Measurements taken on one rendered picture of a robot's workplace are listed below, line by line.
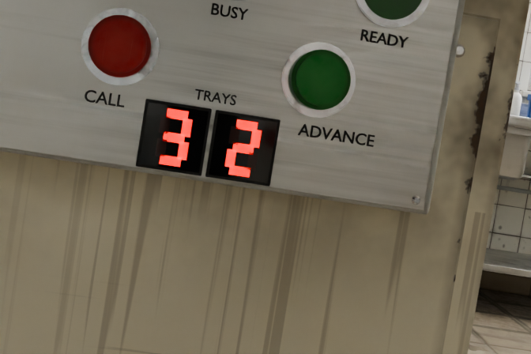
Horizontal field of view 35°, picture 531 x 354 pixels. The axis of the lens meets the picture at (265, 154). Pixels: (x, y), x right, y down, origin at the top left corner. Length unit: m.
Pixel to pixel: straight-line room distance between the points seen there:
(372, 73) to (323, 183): 0.06
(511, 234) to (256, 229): 4.15
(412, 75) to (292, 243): 0.11
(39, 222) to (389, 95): 0.19
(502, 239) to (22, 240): 4.19
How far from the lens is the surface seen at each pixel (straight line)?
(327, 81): 0.42
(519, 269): 3.89
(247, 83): 0.42
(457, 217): 0.48
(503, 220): 4.57
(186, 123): 0.42
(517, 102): 4.38
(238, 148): 0.42
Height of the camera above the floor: 0.74
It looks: 3 degrees down
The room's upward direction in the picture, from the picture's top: 9 degrees clockwise
